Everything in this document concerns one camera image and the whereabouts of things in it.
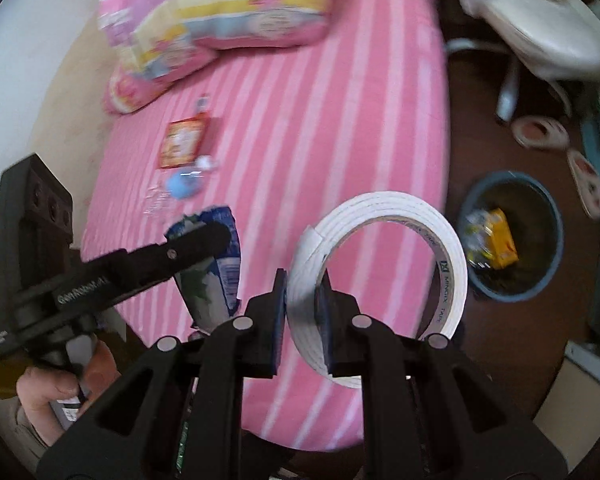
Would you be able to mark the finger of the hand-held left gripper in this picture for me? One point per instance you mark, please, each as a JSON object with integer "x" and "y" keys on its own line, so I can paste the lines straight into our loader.
{"x": 180, "y": 250}

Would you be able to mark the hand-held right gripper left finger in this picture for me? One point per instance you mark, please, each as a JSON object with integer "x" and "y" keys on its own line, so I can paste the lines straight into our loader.
{"x": 279, "y": 310}

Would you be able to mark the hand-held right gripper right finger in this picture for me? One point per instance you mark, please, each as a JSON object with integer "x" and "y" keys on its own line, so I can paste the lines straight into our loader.
{"x": 325, "y": 325}

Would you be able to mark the blue and white packet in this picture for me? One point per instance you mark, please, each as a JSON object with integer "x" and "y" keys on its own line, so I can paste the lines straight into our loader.
{"x": 215, "y": 280}

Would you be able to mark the white foam tape roll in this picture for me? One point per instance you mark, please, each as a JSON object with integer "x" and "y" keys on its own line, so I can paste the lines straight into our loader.
{"x": 450, "y": 270}

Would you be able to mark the grey blue trash bin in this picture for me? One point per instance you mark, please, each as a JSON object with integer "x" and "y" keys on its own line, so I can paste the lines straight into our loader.
{"x": 510, "y": 287}

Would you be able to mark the orange cardboard box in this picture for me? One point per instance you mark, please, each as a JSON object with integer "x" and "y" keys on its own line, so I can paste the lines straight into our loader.
{"x": 502, "y": 242}

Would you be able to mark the person's left forearm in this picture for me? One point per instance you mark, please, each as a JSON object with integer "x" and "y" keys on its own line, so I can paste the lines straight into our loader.
{"x": 5, "y": 425}

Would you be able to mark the person's left hand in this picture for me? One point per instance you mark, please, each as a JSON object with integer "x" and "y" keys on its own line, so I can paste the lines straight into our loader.
{"x": 40, "y": 390}

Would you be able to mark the clear plastic wrapper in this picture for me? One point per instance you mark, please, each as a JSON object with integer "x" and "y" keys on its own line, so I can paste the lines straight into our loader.
{"x": 155, "y": 205}

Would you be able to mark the light blue round object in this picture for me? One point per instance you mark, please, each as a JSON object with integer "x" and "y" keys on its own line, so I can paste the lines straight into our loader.
{"x": 182, "y": 185}

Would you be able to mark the red snack packet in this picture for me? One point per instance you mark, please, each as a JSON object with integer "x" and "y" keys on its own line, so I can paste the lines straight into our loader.
{"x": 182, "y": 142}

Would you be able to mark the small silver wrapper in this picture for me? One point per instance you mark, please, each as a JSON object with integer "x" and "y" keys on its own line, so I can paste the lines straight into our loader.
{"x": 202, "y": 105}

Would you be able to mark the crumpled yellow white wrapper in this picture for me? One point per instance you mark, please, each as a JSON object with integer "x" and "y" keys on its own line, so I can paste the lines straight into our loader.
{"x": 474, "y": 232}

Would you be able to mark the pink striped bed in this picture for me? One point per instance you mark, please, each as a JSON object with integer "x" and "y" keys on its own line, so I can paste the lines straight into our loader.
{"x": 360, "y": 125}

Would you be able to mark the colourful cartoon print quilt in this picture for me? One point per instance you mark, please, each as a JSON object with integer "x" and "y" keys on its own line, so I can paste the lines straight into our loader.
{"x": 240, "y": 10}

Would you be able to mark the beige board with white edge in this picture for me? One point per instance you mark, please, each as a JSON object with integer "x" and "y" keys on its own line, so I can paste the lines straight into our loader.
{"x": 580, "y": 375}

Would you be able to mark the white chair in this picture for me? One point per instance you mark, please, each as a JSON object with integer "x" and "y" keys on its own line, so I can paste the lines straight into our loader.
{"x": 545, "y": 35}

